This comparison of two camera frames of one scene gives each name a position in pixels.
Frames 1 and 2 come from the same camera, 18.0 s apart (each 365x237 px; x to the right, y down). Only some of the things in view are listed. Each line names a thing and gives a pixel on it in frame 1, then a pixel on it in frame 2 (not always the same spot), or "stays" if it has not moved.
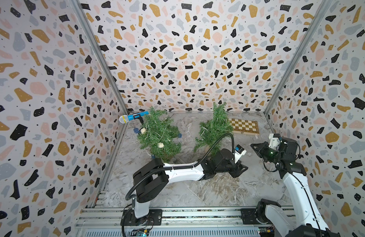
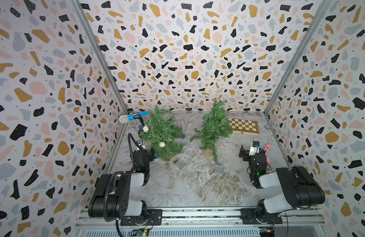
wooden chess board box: [244, 126] stays
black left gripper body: [235, 170] to [150, 157]
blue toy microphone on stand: [125, 119] stays
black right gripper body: [267, 154] to [246, 157]
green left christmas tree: [159, 136] stays
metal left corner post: [82, 12] stays
